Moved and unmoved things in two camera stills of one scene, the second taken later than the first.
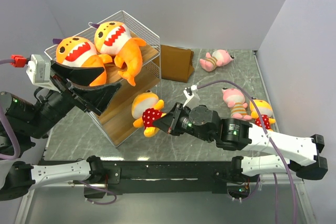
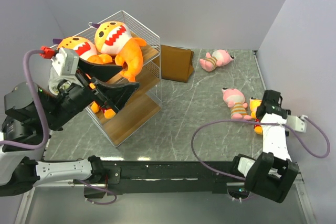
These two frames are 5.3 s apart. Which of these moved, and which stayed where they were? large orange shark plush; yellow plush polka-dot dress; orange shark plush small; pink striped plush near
Moved: yellow plush polka-dot dress
Stayed: large orange shark plush; pink striped plush near; orange shark plush small
